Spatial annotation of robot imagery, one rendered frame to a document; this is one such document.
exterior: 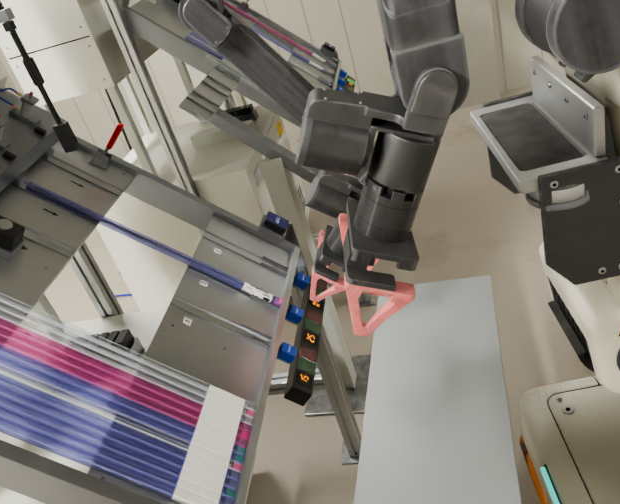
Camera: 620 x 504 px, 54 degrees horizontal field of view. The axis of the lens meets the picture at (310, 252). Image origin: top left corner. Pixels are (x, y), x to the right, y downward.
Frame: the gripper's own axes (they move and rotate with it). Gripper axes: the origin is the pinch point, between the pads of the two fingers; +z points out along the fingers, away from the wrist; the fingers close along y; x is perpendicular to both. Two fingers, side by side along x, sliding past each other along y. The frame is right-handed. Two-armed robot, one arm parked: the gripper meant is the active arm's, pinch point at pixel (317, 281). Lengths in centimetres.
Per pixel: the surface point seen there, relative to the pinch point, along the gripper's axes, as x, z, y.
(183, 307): -20.4, 8.8, 11.7
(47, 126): -58, 2, -11
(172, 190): -32.8, 7.9, -18.6
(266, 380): -3.4, 6.9, 21.6
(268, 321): -5.1, 9.2, 5.4
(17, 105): -65, 2, -13
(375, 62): 24, 35, -288
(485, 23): 65, -17, -270
